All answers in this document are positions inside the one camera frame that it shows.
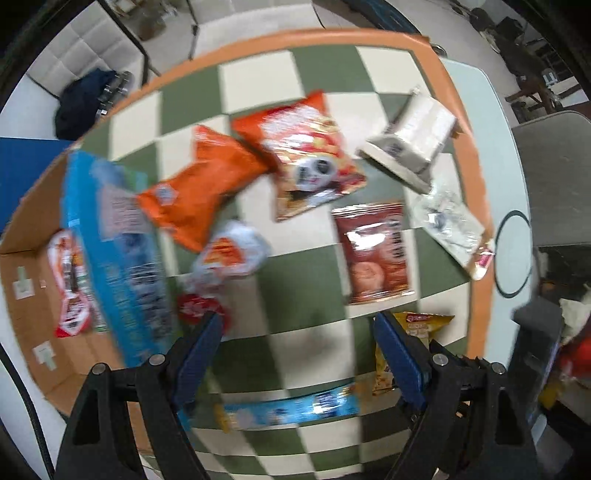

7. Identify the plain orange snack bag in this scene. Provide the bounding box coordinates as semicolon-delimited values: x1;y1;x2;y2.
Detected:
137;126;273;252

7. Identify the small red snack packet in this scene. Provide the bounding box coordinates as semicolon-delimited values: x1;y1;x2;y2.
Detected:
178;293;227;326

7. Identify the yellow snack packet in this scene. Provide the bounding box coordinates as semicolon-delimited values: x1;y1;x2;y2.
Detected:
375;311;455;398

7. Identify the cardboard box with blue print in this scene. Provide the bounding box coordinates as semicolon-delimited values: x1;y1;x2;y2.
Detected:
0;150;184;411

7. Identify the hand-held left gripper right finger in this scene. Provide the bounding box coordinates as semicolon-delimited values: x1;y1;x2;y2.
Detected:
373;311;541;480

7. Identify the white and orange snack packet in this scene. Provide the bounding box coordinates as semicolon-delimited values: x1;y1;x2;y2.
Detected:
187;220;272;296

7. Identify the green white checkered tablecloth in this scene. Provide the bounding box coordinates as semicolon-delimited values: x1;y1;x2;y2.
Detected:
44;28;497;480

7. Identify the orange snack bag panda print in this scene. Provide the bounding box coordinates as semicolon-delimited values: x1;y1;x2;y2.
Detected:
231;91;368;223

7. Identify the white padded chair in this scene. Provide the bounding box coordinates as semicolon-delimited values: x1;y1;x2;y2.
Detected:
25;0;153;100

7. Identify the long light blue snack packet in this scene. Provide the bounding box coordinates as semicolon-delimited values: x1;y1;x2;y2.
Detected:
217;383;361;432

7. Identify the clear white snack packet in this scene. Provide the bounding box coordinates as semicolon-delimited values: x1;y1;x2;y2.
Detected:
409;182;496;281

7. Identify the grey chair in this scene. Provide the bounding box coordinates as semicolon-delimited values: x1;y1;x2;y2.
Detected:
510;111;591;250

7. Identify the dark blue clothing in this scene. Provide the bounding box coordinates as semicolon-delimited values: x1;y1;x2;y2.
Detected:
54;69;121;139

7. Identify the red and white snack packet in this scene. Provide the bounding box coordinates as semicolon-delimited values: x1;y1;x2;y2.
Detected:
46;228;100;337

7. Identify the dark red snack packet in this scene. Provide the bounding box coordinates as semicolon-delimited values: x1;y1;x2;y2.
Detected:
331;202;415;305

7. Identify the blue foam mat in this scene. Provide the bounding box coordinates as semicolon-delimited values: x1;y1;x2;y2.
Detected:
0;137;75;232

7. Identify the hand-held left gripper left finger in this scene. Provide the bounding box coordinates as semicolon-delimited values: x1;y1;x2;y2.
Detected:
55;311;227;480

